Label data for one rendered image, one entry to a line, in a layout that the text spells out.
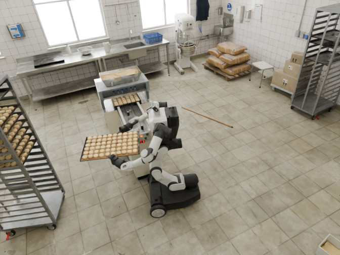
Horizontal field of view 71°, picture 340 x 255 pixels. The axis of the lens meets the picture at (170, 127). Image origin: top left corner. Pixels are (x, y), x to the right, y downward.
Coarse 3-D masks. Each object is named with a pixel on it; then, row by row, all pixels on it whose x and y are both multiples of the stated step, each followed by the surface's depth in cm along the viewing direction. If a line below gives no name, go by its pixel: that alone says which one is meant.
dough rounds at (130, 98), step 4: (124, 96) 368; (132, 96) 363; (136, 96) 362; (112, 100) 360; (116, 100) 356; (120, 100) 356; (124, 100) 354; (128, 100) 354; (132, 100) 352; (136, 100) 353; (116, 104) 346; (120, 104) 347
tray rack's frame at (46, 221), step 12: (0, 84) 212; (12, 192) 309; (48, 192) 321; (60, 192) 320; (36, 204) 306; (60, 204) 304; (24, 216) 293; (36, 216) 292; (0, 228) 278; (12, 228) 281
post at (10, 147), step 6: (0, 126) 205; (0, 132) 205; (6, 138) 211; (6, 144) 213; (12, 150) 218; (18, 162) 226; (24, 168) 233; (24, 174) 235; (30, 180) 242; (36, 192) 252; (42, 198) 261; (42, 204) 264; (48, 210) 271; (54, 222) 284
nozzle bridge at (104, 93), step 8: (144, 80) 344; (104, 88) 332; (112, 88) 331; (120, 88) 333; (128, 88) 347; (136, 88) 351; (144, 88) 354; (104, 96) 340; (112, 96) 340; (120, 96) 344
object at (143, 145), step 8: (128, 112) 331; (136, 112) 340; (120, 120) 333; (128, 120) 325; (144, 120) 322; (136, 128) 309; (144, 128) 308; (152, 136) 310; (144, 144) 313; (136, 168) 331; (144, 168) 336; (136, 176) 339; (144, 176) 349
